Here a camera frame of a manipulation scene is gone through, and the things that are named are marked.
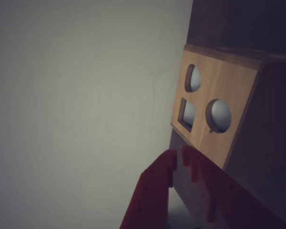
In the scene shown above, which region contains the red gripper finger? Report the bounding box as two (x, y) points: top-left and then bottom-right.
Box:
(180, 145), (286, 229)
(120, 148), (177, 229)

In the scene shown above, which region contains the wooden shape sorter box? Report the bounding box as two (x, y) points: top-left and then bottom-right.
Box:
(170, 44), (286, 215)

